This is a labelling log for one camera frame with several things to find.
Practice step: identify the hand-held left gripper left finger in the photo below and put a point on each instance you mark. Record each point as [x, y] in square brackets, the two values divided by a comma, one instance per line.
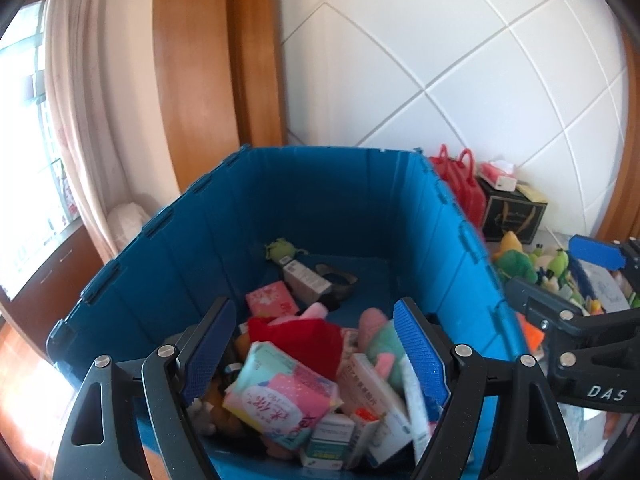
[210, 350]

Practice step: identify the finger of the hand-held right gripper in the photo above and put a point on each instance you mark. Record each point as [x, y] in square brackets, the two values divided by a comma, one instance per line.
[545, 302]
[595, 252]

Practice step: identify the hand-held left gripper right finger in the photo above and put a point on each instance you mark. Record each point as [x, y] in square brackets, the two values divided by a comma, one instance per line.
[417, 345]

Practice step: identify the teal pink pad packet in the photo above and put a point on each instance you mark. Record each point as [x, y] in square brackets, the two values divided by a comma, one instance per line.
[280, 395]

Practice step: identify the blue plastic crate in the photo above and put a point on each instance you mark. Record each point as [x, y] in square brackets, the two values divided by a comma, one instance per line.
[350, 210]

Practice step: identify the teal pink plush toy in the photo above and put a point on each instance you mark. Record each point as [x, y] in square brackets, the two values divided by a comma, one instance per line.
[382, 345]

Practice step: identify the pink pig plush orange dress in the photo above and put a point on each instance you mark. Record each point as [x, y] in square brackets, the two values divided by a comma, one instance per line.
[534, 337]

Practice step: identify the green dinosaur plush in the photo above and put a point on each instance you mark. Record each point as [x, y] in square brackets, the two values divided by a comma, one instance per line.
[517, 262]

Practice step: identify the striped light blue tablecloth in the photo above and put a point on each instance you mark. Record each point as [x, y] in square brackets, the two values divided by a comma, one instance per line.
[595, 430]

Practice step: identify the brown plush toy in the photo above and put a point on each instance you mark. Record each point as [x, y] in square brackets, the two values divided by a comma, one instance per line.
[220, 410]

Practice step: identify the pink tissue packet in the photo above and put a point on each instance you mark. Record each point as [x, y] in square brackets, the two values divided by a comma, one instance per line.
[270, 300]

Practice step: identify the black gift box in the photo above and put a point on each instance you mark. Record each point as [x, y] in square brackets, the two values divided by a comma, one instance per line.
[515, 220]

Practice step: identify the yellow notepad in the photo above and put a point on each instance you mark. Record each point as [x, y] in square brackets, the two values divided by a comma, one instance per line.
[531, 192]

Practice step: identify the red plush toy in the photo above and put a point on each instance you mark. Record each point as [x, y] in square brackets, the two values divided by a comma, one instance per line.
[300, 345]

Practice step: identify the white grey carton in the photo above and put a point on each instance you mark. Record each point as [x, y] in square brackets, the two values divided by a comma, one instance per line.
[305, 280]

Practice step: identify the small green frog plush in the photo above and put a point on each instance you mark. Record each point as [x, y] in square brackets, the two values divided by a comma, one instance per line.
[279, 251]

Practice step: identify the pink tissue box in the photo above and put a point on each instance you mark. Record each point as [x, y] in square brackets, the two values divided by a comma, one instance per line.
[495, 175]

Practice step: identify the teal white small carton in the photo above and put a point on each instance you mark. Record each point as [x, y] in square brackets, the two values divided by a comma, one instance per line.
[327, 440]

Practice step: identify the red toy suitcase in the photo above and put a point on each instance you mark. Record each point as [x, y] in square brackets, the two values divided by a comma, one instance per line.
[462, 185]

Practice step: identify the window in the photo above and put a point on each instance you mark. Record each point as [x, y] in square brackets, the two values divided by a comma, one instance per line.
[30, 160]

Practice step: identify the white curtain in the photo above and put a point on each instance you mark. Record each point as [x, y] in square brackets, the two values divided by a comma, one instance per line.
[95, 110]

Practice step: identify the wooden wall panel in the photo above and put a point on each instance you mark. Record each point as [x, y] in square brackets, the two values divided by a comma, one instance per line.
[210, 60]

